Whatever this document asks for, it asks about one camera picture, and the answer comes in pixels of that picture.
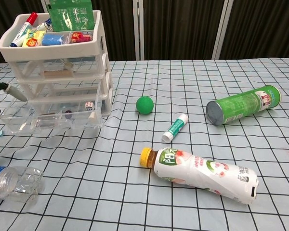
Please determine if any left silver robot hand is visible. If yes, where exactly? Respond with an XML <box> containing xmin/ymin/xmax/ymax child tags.
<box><xmin>0</xmin><ymin>81</ymin><xmax>28</xmax><ymax>121</ymax></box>

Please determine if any white plastic drawer organizer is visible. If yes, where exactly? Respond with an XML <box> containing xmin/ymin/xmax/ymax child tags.
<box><xmin>0</xmin><ymin>10</ymin><xmax>114</xmax><ymax>118</ymax></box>

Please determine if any brown wooden block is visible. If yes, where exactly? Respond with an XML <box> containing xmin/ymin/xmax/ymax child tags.
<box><xmin>43</xmin><ymin>70</ymin><xmax>74</xmax><ymax>78</ymax></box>

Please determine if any yellow lion cartoon packet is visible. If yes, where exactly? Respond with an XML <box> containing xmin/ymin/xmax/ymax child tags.
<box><xmin>21</xmin><ymin>30</ymin><xmax>46</xmax><ymax>48</ymax></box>

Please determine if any red-capped whiteboard marker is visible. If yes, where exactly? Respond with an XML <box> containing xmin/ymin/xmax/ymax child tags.
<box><xmin>9</xmin><ymin>12</ymin><xmax>39</xmax><ymax>48</ymax></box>

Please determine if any blue-capped white marker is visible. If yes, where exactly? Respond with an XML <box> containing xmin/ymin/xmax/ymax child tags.
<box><xmin>36</xmin><ymin>18</ymin><xmax>53</xmax><ymax>32</ymax></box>

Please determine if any red cartoon packet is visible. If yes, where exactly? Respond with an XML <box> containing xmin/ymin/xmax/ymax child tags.
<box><xmin>69</xmin><ymin>30</ymin><xmax>94</xmax><ymax>43</ymax></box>

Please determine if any clear blue-label water bottle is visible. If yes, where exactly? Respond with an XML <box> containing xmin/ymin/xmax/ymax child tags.
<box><xmin>0</xmin><ymin>165</ymin><xmax>45</xmax><ymax>200</ymax></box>

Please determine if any green tea packet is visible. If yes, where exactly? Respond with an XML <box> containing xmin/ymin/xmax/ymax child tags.
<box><xmin>49</xmin><ymin>6</ymin><xmax>96</xmax><ymax>32</ymax></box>
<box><xmin>49</xmin><ymin>0</ymin><xmax>92</xmax><ymax>10</ymax></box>

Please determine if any green foam ball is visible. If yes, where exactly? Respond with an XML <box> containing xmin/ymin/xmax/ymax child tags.
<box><xmin>135</xmin><ymin>96</ymin><xmax>155</xmax><ymax>115</ymax></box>

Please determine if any green white glue stick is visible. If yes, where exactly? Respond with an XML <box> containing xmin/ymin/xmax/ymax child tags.
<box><xmin>161</xmin><ymin>113</ymin><xmax>189</xmax><ymax>142</ymax></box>

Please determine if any blue checkered tablecloth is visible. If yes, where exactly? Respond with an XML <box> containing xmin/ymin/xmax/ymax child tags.
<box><xmin>0</xmin><ymin>57</ymin><xmax>289</xmax><ymax>231</ymax></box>

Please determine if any yellow-capped tea bottle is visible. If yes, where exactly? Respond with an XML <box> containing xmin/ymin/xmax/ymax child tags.
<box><xmin>139</xmin><ymin>147</ymin><xmax>259</xmax><ymax>205</ymax></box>

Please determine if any green chip can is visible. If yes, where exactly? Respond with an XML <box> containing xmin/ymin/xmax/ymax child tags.
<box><xmin>206</xmin><ymin>84</ymin><xmax>282</xmax><ymax>126</ymax></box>

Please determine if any black folding screen white frame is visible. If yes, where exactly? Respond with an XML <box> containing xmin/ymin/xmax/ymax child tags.
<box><xmin>0</xmin><ymin>0</ymin><xmax>289</xmax><ymax>69</ymax></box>

